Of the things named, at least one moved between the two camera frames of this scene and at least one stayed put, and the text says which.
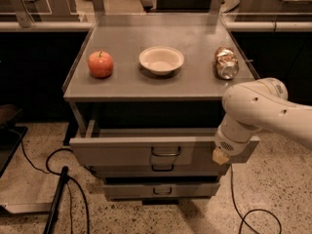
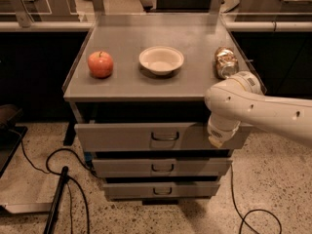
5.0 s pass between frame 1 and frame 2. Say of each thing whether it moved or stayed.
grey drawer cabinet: stayed
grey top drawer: moved
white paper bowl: stayed
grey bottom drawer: stayed
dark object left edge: stayed
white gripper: moved
